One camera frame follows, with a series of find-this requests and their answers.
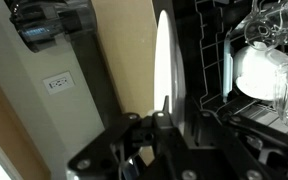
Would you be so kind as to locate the white ceramic bowl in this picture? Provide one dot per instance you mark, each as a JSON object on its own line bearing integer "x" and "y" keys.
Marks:
{"x": 260, "y": 73}

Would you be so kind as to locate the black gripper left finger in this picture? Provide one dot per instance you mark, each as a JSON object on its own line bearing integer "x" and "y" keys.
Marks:
{"x": 100, "y": 146}

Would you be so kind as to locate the white wall outlet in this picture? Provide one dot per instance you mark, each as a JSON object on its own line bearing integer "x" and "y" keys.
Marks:
{"x": 59, "y": 82}

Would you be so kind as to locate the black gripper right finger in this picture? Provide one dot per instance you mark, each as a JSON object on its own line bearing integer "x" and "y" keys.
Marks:
{"x": 217, "y": 133}

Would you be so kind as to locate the light blue plastic lid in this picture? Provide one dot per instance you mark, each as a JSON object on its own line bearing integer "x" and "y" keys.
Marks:
{"x": 228, "y": 66}

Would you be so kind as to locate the white round plate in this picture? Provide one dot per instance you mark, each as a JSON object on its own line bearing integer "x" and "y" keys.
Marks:
{"x": 164, "y": 60}

